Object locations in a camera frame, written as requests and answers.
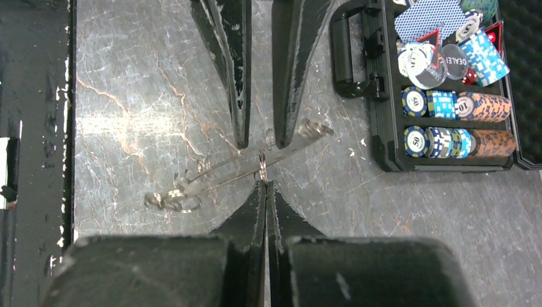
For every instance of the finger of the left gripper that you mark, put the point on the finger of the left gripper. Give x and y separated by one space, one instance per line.
226 29
296 28

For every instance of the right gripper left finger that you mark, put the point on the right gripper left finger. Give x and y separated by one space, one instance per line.
221 268

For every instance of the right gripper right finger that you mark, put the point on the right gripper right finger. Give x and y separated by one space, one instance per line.
308 268

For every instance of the silver keyring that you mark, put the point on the silver keyring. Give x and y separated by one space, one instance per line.
262 167

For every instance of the blue playing card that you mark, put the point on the blue playing card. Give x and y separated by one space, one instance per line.
426 16

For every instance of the clear dealer button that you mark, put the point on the clear dealer button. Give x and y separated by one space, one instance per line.
456 61

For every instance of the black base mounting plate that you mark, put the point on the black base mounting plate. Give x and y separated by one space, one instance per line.
37 137

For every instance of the black poker chip case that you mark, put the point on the black poker chip case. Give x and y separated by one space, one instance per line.
421 120

